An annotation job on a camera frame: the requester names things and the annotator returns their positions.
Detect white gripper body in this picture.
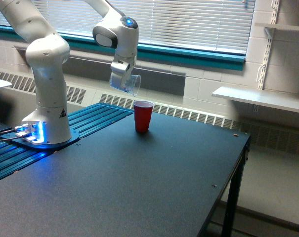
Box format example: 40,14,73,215
111,53,137,77

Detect gripper finger cup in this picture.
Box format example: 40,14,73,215
121,72,132,91

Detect clear plastic cup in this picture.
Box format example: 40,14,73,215
109,74,141,96

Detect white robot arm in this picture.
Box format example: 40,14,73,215
0,0,141,146

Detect red plastic cup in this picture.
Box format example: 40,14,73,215
133,100,154,133

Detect teal window sill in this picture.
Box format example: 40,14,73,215
0,24,246,71

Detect white window blinds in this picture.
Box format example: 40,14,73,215
0,0,256,55

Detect blue robot mounting plate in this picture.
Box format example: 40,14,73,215
9,129,80,151

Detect baseboard radiator heater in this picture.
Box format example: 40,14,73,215
0,69,299,156

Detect black table leg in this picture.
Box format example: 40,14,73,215
221,138,251,237

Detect black cables at base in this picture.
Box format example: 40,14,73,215
0,126,19,142

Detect white shelf bracket rail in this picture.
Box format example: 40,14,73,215
256,0,280,90

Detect white lower wall shelf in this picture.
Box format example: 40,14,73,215
212,86,299,113

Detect white wall shelf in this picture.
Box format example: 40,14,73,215
212,86,299,113
255,23,299,32

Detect white upper wall shelf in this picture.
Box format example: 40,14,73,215
255,23,299,32

